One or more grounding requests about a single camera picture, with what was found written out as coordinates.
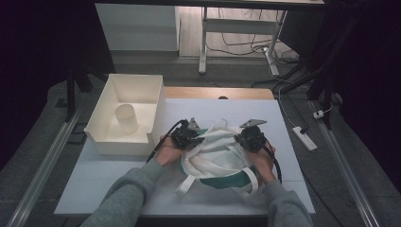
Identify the white cabinet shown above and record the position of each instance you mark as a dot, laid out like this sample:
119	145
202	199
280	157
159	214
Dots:
138	28

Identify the white power strip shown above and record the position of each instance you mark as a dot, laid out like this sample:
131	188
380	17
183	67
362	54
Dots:
305	138

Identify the metal rail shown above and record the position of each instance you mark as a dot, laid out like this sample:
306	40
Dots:
346	176
47	160

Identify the person's left hand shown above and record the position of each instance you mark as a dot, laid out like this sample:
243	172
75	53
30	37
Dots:
167	153

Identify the white plastic box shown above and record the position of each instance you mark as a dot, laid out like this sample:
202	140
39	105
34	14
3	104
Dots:
104	142

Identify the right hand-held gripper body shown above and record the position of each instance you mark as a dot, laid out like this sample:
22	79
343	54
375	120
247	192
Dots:
252	137

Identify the white plug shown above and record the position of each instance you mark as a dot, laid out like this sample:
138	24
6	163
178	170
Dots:
318	114

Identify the black stand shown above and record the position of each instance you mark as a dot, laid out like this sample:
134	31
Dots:
71	94
327	78

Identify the white cup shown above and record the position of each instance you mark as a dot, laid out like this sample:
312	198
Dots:
127	119

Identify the person's right hand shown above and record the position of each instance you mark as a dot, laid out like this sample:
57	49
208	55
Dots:
265	165

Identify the white tote bag coloured patches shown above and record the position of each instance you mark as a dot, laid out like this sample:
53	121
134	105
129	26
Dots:
217	157

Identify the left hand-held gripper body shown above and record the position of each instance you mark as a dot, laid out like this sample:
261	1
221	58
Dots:
186	137

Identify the white desk frame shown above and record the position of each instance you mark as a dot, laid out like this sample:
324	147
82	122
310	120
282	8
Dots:
239	26

